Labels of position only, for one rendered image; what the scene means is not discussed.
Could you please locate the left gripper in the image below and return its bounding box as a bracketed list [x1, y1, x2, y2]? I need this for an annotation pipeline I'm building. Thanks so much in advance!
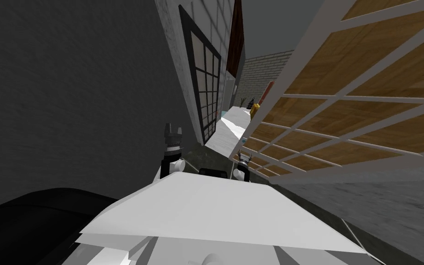
[164, 123, 183, 149]

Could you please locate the red board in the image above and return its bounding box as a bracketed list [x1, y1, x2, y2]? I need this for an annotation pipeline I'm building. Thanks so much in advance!
[259, 81, 275, 108]

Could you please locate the black-framed glass door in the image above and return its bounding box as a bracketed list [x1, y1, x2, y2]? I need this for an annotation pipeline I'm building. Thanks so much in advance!
[178, 4, 223, 145]

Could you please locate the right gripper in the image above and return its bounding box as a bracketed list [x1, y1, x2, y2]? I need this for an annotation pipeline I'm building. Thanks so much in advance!
[238, 150, 253, 167]

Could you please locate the dark brown door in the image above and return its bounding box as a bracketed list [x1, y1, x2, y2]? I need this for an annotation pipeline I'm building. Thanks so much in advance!
[226, 0, 246, 79]

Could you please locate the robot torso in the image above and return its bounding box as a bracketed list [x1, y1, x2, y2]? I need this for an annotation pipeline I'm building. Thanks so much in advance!
[62, 167, 382, 265]

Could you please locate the white-framed wooden panel door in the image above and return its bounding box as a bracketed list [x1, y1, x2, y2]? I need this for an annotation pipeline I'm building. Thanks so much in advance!
[228, 0, 424, 185]

